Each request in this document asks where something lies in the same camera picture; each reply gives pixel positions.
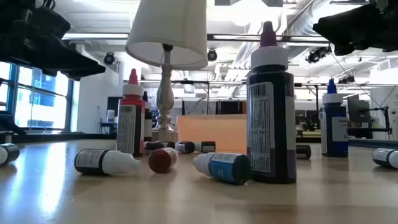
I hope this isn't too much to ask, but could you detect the large red food coloring bottle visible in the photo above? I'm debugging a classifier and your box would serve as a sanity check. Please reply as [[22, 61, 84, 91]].
[[116, 68, 146, 157]]

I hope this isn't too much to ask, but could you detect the white shade silver table lamp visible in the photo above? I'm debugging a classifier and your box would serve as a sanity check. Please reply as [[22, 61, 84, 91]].
[[125, 0, 208, 142]]

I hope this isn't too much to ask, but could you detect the black computer monitor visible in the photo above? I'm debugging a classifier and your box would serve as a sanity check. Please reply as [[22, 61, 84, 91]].
[[347, 98, 373, 129], [107, 96, 124, 118]]

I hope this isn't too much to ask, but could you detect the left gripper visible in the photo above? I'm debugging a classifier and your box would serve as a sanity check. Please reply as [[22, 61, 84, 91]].
[[12, 0, 106, 81]]

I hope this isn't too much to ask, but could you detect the small grey post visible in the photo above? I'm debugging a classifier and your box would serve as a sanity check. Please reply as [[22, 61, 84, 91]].
[[0, 130, 15, 144]]

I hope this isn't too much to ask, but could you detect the large blue food coloring bottle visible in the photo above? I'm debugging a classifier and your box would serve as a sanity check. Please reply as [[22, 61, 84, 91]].
[[320, 78, 349, 158]]

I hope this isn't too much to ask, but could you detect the small blue food coloring bottle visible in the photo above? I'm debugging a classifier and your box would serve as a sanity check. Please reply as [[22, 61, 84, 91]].
[[192, 152, 252, 186]]

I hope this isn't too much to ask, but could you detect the silver ventilation duct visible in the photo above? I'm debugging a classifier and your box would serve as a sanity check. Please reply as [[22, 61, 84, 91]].
[[233, 0, 330, 78]]

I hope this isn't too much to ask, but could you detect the large glass window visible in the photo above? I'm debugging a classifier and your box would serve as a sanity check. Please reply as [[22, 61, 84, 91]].
[[0, 60, 75, 131]]

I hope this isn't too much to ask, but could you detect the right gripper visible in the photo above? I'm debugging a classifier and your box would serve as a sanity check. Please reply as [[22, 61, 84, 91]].
[[312, 4, 382, 56]]

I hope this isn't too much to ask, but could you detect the orange translucent plastic bin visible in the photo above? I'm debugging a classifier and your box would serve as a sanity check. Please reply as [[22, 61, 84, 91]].
[[177, 113, 248, 156]]

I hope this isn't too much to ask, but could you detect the large purple food coloring bottle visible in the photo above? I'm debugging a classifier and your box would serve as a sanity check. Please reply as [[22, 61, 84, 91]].
[[246, 21, 298, 184]]

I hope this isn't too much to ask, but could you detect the black equipment stand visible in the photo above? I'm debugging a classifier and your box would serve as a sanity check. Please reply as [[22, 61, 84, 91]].
[[359, 105, 393, 141]]

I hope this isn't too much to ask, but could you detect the long ceiling light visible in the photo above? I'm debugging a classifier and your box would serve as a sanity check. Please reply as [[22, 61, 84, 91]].
[[207, 33, 330, 44], [62, 32, 130, 40]]

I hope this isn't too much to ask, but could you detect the black metal station frame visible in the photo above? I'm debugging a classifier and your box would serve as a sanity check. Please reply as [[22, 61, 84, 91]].
[[123, 79, 321, 116]]

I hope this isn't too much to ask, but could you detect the small red food coloring bottle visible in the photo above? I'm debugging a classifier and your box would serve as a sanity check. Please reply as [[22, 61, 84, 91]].
[[148, 147, 178, 174]]

